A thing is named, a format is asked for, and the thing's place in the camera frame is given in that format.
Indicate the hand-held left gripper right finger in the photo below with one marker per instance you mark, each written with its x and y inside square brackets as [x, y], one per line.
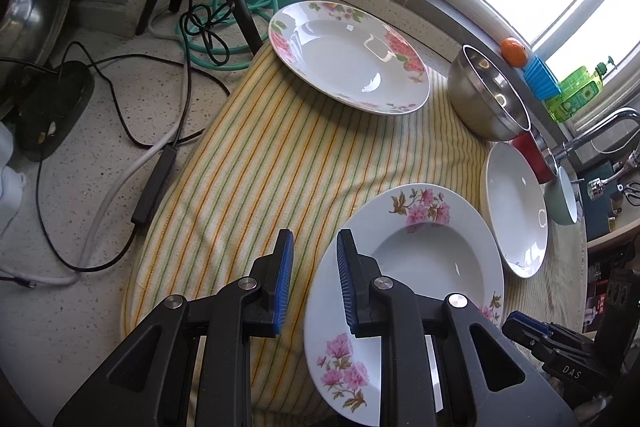
[346, 282]

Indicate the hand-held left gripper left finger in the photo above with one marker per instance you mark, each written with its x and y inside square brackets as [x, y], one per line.
[285, 277]

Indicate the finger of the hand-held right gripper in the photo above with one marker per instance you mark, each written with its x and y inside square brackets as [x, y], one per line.
[512, 332]
[532, 321]

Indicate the brown leaf floral plate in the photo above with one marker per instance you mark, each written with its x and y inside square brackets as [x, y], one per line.
[425, 247]

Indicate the plain white plate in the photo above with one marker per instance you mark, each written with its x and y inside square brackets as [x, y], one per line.
[515, 207]

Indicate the pale blue ceramic bowl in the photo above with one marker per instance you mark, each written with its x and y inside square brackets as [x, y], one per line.
[557, 202]

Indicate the red steel-lined bowl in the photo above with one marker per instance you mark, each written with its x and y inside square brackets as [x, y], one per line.
[530, 157]

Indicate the large steel bowl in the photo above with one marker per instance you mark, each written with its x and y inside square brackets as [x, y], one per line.
[470, 107]

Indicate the rose print white plate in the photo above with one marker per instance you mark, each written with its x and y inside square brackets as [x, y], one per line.
[345, 52]

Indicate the beige shelf unit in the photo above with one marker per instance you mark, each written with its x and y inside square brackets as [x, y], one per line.
[610, 238]

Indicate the yellow striped cloth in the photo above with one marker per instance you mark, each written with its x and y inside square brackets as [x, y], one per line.
[250, 157]

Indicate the dark blue knife block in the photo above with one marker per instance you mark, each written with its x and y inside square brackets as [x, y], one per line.
[600, 207]

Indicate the black scissors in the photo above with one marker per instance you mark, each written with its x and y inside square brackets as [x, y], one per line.
[632, 189]

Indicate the chrome faucet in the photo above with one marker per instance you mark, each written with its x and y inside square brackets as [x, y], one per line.
[560, 152]

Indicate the green detergent bottle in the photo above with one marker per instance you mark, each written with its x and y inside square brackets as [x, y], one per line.
[575, 94]

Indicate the blue ribbed cup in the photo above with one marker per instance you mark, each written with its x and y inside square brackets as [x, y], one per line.
[540, 79]

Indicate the orange fruit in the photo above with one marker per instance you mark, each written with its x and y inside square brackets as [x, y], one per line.
[515, 53]

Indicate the black oval base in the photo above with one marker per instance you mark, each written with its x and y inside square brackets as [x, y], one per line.
[55, 107]

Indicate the white plastic object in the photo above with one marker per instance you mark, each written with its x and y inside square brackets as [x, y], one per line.
[10, 182]

